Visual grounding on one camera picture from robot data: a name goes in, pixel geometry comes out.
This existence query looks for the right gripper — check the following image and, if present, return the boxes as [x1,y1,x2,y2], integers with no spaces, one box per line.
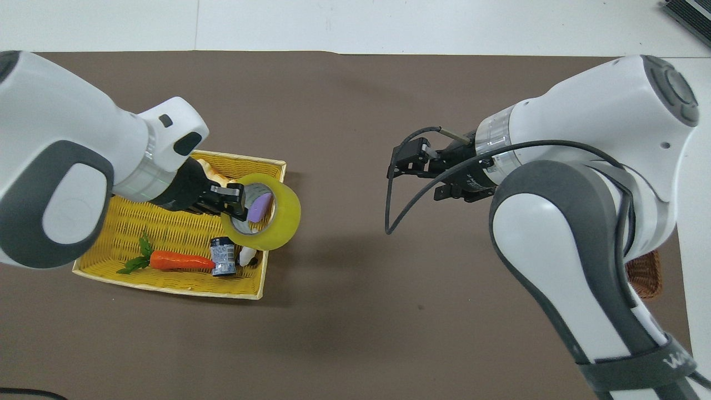
[387,132,499,203]

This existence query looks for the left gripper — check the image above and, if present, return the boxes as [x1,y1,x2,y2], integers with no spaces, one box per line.
[149,158,248,219]

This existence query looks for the yellowish clear tape roll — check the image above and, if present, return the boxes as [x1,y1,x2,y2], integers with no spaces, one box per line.
[221,173,302,251]

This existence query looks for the yellow woven basket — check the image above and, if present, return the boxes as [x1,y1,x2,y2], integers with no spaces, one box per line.
[72,149,288,301]

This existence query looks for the brown woven basket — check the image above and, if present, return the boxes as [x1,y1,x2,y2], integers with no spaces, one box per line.
[624,249,663,301]

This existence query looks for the tan toy bread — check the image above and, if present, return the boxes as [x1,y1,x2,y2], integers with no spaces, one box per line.
[196,159,231,187]

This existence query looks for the purple toy piece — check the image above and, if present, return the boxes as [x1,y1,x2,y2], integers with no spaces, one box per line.
[246,192,273,223]

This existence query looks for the small dark labelled can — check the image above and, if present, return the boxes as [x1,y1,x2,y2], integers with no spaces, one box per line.
[209,237,239,278]

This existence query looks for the orange toy carrot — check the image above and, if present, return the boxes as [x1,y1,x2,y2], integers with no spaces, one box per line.
[116,233,217,275]

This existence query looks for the black cable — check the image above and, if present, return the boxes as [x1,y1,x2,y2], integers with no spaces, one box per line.
[384,126,637,262]
[0,387,68,400]

